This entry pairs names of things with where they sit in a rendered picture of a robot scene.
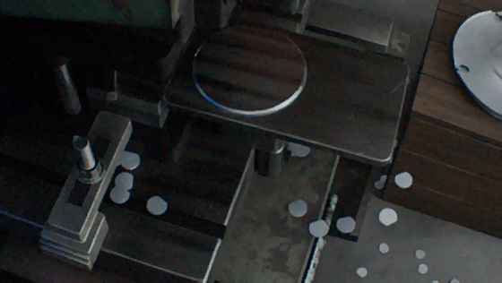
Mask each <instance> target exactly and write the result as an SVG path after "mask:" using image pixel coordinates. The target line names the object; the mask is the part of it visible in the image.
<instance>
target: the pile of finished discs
mask: <svg viewBox="0 0 502 283"><path fill-rule="evenodd" d="M493 17H494V20H495V21H498V22H501V21H502V17H501V16H498V13H495V15H493ZM455 70H456V72H457V71H461V72H462V73H468V72H469V69H468V67H467V66H465V65H460V68H455ZM457 75H458V74H457ZM458 78H459V80H460V82H461V84H462V85H463V82H462V80H461V79H460V77H459V75H458ZM463 86H464V85H463ZM464 89H465V90H466V91H467V93H468V94H469V95H470V96H471V97H472V99H473V100H474V101H475V102H476V103H477V104H478V106H480V107H481V108H482V109H483V110H484V111H486V112H487V113H489V115H491V116H494V117H495V118H496V119H498V120H499V121H502V116H499V115H497V114H495V113H494V112H492V111H490V110H489V109H488V108H486V107H484V106H483V105H482V104H481V103H480V102H479V101H478V100H477V99H476V98H475V97H474V96H473V95H472V94H471V93H470V92H469V91H468V89H466V88H465V87H464Z"/></svg>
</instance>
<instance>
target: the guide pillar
mask: <svg viewBox="0 0 502 283"><path fill-rule="evenodd" d="M51 70H52V74H53V77H54V80H55V83H56V89H57V91H58V94H59V97H60V102H61V105H62V107H63V110H64V112H65V114H66V115H67V116H75V115H76V114H78V113H79V112H80V110H81V103H80V101H79V99H78V98H79V96H78V92H77V89H76V87H75V84H74V76H73V73H72V69H71V67H70V62H68V63H67V64H65V65H63V66H61V67H51Z"/></svg>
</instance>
